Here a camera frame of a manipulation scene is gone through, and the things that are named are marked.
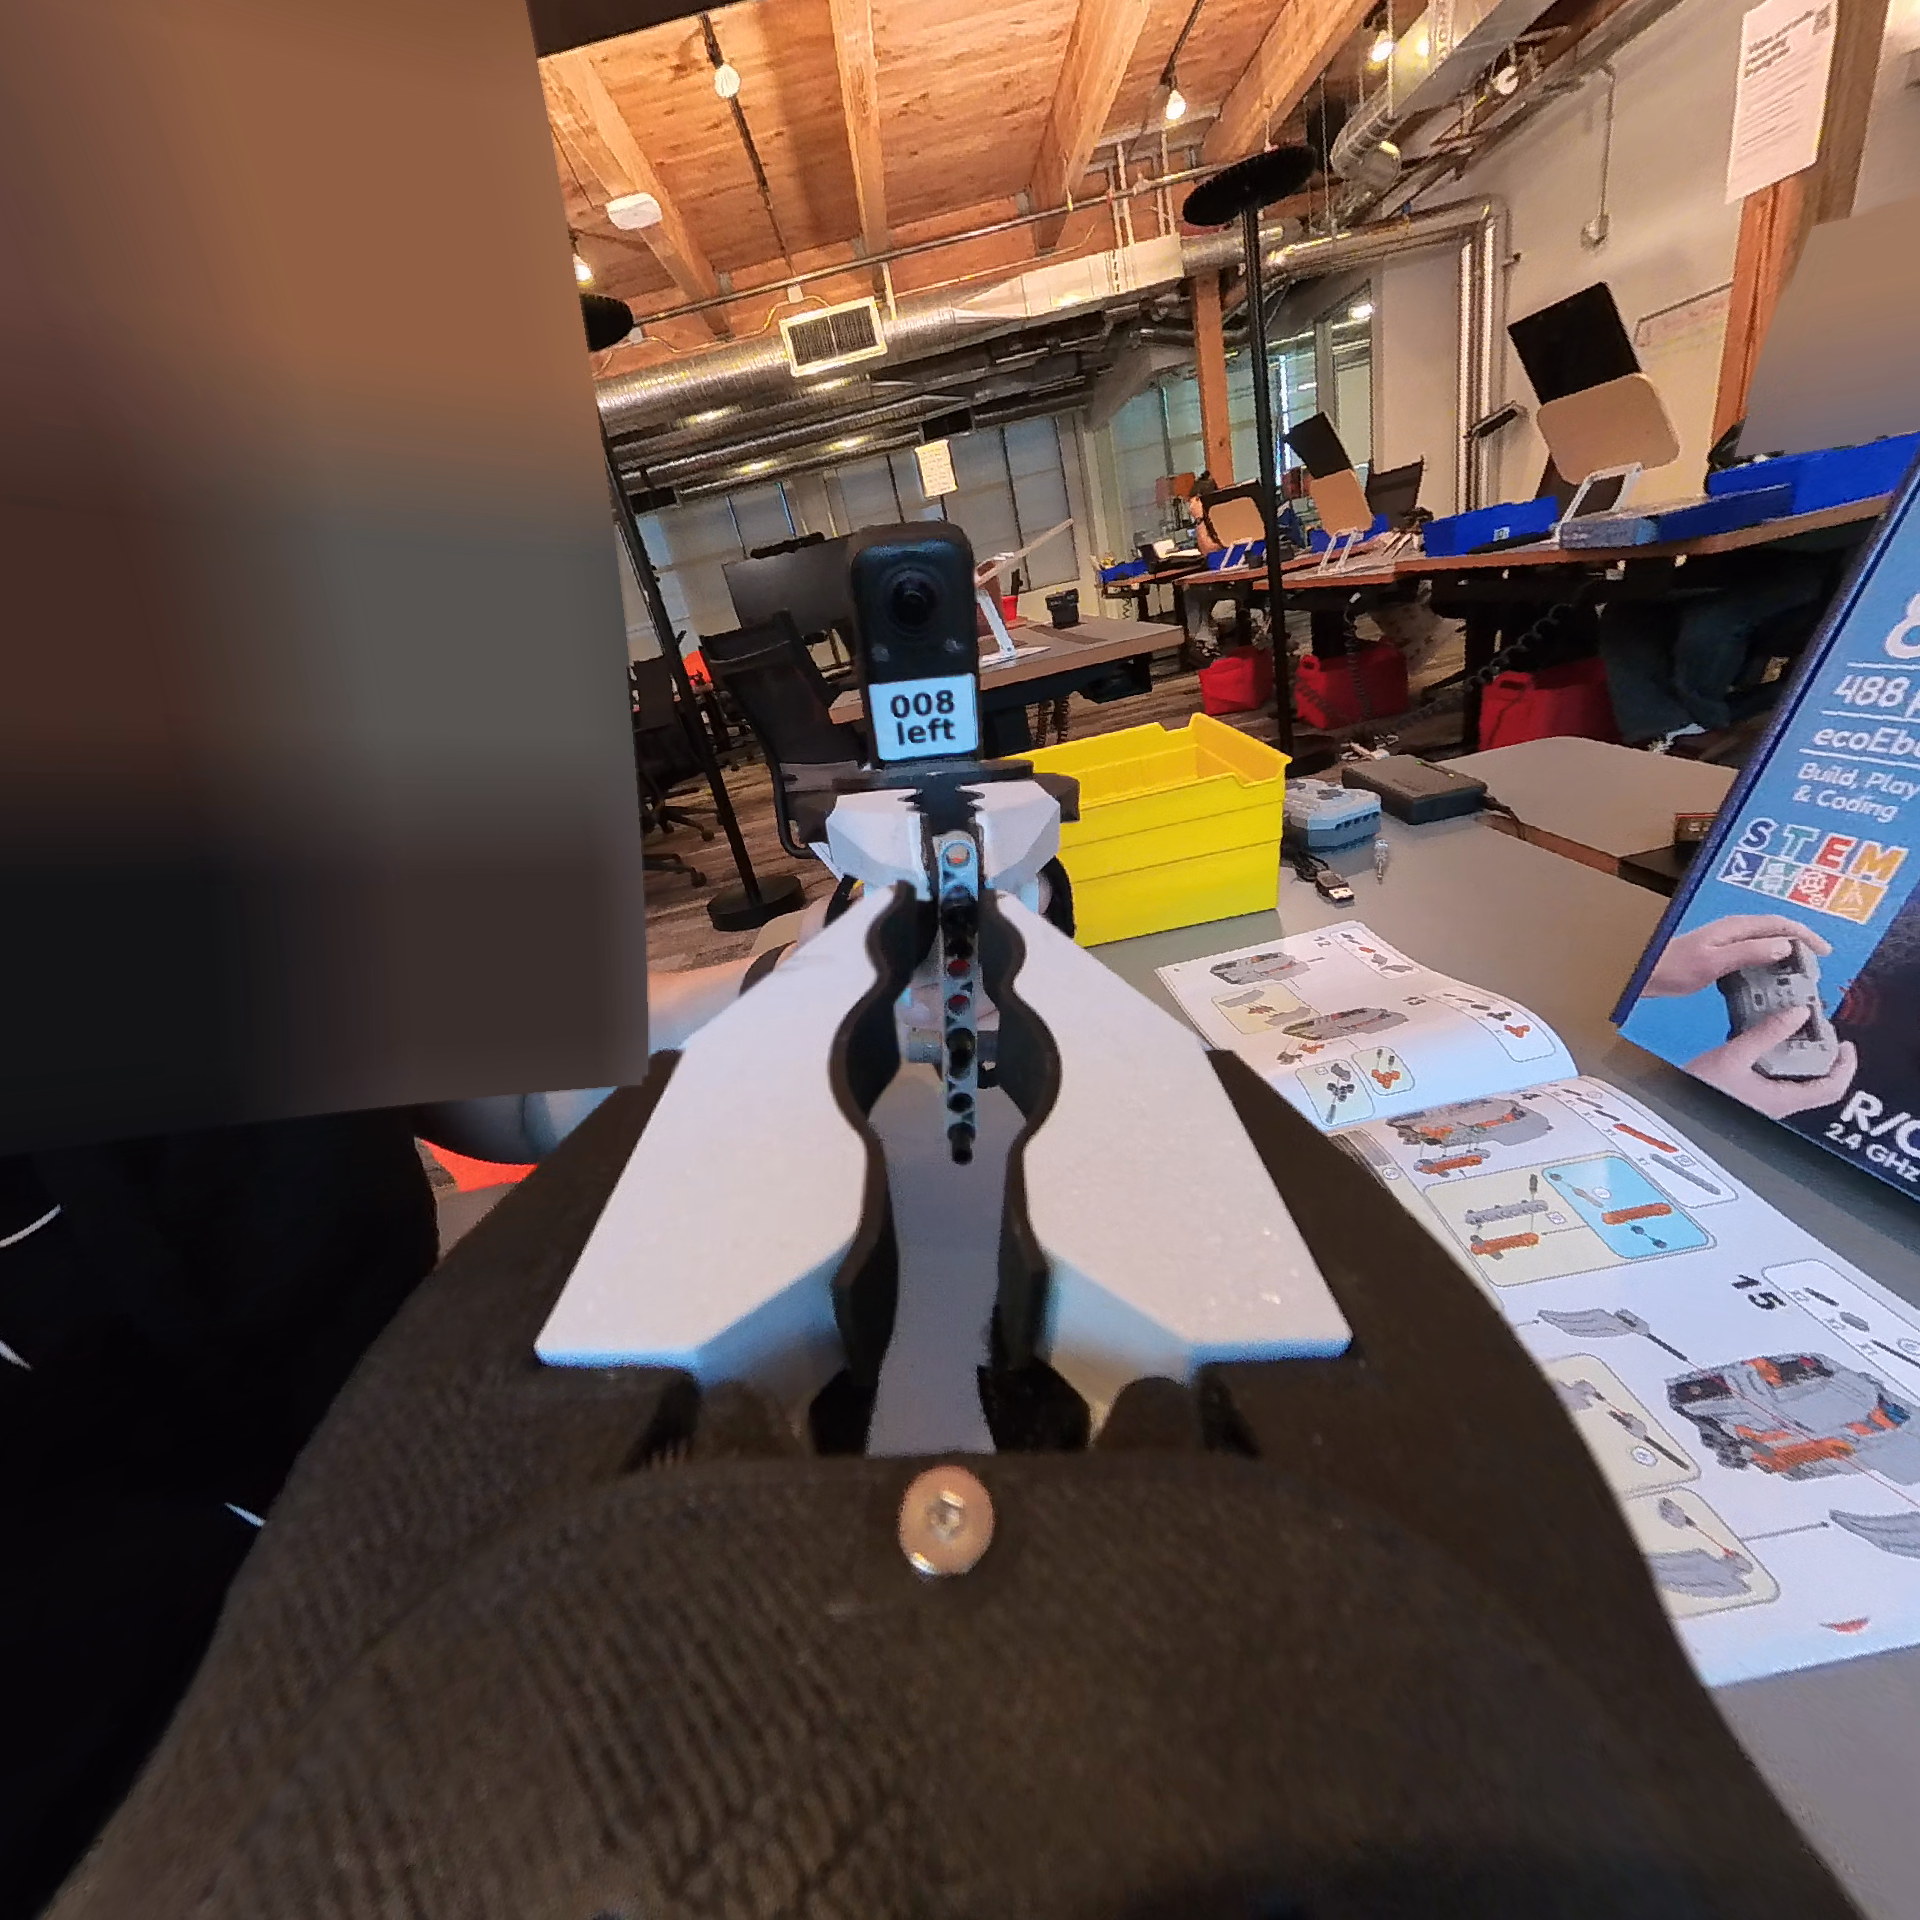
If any blue storage bin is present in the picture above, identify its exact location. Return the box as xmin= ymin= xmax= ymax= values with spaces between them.
xmin=1423 ymin=503 xmax=1577 ymax=557
xmin=1707 ymin=434 xmax=1920 ymax=505

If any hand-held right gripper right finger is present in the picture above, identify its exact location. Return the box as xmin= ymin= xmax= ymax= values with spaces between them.
xmin=978 ymin=885 xmax=1354 ymax=1454

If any white paper notice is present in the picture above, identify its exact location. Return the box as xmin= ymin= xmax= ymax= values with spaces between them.
xmin=1725 ymin=0 xmax=1841 ymax=202

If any grey desk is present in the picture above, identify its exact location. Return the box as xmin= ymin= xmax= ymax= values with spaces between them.
xmin=861 ymin=735 xmax=1920 ymax=1920

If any white air vent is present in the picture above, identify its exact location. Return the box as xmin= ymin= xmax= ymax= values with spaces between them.
xmin=780 ymin=296 xmax=888 ymax=377

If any yellow plastic bin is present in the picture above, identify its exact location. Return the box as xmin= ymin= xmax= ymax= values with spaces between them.
xmin=1025 ymin=711 xmax=1292 ymax=951

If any black floor lamp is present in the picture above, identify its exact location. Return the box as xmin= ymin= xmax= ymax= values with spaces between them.
xmin=576 ymin=293 xmax=805 ymax=933
xmin=1183 ymin=143 xmax=1338 ymax=774

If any black office chair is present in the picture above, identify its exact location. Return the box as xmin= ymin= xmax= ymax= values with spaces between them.
xmin=697 ymin=608 xmax=903 ymax=864

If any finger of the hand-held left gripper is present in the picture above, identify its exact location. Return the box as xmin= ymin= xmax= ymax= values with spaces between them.
xmin=827 ymin=790 xmax=946 ymax=914
xmin=971 ymin=790 xmax=1063 ymax=910

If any open instruction booklet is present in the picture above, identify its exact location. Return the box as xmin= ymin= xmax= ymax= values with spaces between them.
xmin=1154 ymin=921 xmax=1920 ymax=1689

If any person's left hand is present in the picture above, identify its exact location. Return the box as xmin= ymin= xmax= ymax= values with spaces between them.
xmin=743 ymin=881 xmax=865 ymax=998

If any black monitor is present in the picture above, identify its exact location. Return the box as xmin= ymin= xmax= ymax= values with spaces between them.
xmin=721 ymin=538 xmax=857 ymax=647

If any black flat device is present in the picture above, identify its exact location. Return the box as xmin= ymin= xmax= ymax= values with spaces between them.
xmin=1340 ymin=753 xmax=1490 ymax=825

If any silver ventilation duct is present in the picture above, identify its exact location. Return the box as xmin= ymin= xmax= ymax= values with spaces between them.
xmin=593 ymin=194 xmax=1501 ymax=437

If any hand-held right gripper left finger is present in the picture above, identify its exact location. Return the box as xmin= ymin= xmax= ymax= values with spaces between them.
xmin=536 ymin=881 xmax=921 ymax=1454

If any blue toy box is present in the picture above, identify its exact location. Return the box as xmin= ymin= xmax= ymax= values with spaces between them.
xmin=1612 ymin=449 xmax=1920 ymax=1201

